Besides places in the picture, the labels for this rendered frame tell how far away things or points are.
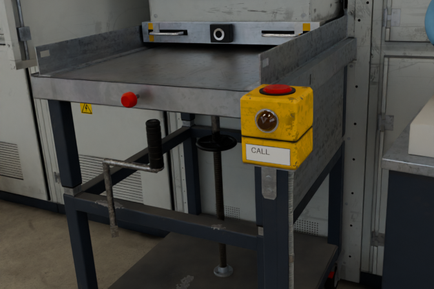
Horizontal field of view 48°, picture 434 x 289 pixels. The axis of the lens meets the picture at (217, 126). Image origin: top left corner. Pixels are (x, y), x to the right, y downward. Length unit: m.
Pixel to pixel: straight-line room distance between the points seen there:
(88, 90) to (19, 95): 1.24
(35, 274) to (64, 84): 1.04
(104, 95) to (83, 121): 1.02
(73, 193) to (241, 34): 0.61
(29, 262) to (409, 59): 1.57
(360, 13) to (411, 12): 0.14
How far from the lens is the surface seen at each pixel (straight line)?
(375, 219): 1.68
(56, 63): 1.25
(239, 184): 1.80
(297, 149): 0.65
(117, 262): 2.00
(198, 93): 0.95
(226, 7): 1.36
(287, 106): 0.63
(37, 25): 1.44
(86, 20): 1.54
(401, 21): 1.48
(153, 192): 2.01
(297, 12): 1.29
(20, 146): 2.45
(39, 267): 2.08
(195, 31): 1.40
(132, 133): 1.96
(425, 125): 0.86
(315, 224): 1.76
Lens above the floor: 1.06
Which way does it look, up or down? 18 degrees down
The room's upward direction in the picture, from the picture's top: 3 degrees counter-clockwise
